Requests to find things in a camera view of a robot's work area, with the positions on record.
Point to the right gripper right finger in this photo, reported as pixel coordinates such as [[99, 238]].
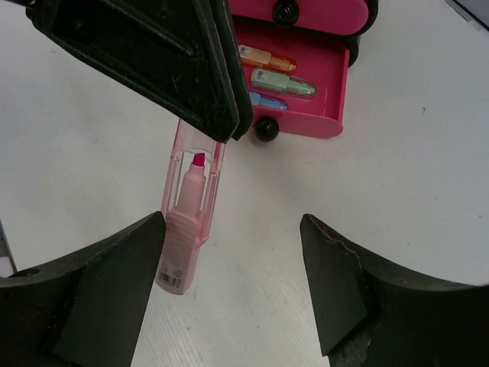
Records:
[[370, 311]]

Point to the black drawer cabinet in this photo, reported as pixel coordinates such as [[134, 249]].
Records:
[[352, 42]]

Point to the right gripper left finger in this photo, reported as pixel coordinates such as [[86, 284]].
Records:
[[85, 308]]

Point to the orange translucent highlighter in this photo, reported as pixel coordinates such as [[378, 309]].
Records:
[[263, 58]]

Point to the pink translucent highlighter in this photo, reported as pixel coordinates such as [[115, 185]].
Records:
[[188, 205]]

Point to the blue translucent highlighter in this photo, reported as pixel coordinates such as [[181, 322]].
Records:
[[261, 100]]

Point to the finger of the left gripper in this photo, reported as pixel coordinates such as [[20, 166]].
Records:
[[182, 55]]

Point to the green translucent highlighter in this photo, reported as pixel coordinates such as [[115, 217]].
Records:
[[282, 83]]

